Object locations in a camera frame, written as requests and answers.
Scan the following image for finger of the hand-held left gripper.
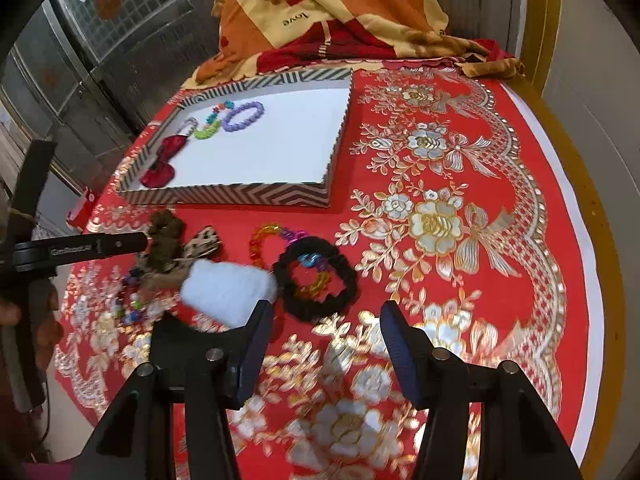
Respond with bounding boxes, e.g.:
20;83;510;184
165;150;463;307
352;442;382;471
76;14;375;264
12;231;151;267

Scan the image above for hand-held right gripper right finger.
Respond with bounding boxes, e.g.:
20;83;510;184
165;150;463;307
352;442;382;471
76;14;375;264
379;301;583;480

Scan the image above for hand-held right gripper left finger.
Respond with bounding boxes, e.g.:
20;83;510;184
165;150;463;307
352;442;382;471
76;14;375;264
85;300;275;480

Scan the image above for white fluffy scrunchie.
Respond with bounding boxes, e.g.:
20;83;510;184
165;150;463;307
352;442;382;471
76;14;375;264
179;260;277;326

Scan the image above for brown scrunchie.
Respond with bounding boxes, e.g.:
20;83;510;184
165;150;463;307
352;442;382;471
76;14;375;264
134;210;187;291

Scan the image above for red sheer hair bow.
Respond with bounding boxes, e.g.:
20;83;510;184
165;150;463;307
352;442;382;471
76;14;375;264
139;134;192;188

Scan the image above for lime green bead bracelet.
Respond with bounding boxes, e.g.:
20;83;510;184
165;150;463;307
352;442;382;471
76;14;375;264
192;117;221;141

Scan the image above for purple bead bracelet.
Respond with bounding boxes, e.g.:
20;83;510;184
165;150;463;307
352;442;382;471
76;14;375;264
221;101;265;133

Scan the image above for striped shallow cardboard box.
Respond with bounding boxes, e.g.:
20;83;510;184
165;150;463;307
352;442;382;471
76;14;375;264
116;67;354;208

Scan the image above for person's left hand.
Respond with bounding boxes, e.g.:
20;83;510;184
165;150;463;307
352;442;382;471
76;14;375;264
0;284;65;363

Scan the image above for black scrunchie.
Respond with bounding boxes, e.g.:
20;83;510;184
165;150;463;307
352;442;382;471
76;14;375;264
272;236;360;323

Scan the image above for red floral tablecloth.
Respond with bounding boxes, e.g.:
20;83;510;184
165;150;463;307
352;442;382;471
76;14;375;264
52;55;601;480

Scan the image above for leopard print hair bow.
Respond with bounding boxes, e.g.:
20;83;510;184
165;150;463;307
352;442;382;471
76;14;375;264
177;227;224;276

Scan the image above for glass block window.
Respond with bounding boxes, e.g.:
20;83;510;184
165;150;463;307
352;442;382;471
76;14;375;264
54;0;197;63

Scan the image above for orange patterned blanket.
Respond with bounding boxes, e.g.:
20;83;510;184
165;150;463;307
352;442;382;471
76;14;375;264
192;0;526;86

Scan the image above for mixed colour bead bracelet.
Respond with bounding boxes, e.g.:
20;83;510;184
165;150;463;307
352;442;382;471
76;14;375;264
112;267;153;323

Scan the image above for rainbow translucent bead bracelet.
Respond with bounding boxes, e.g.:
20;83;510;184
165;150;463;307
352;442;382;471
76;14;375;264
248;224;333;301

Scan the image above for yellow wooden door frame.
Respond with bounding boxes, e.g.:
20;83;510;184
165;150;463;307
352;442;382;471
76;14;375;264
517;0;563;93

